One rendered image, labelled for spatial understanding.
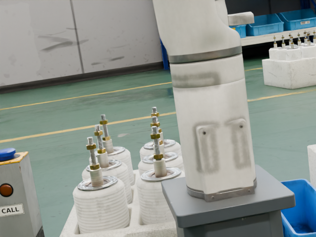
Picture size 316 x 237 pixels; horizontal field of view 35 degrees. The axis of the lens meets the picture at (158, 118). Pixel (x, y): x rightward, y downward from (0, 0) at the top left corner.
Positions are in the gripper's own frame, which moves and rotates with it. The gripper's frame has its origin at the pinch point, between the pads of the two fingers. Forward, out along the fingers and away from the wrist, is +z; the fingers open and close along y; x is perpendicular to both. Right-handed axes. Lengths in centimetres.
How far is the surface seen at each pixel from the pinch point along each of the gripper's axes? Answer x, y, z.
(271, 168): 54, -54, 36
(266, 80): 178, -203, 32
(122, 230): -20.0, -3.3, 18.0
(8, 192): -35.4, -18.8, 10.4
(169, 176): -9.9, -2.5, 10.5
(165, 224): -13.2, 0.1, 17.9
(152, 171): -10.8, -7.7, 10.5
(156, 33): 237, -472, -7
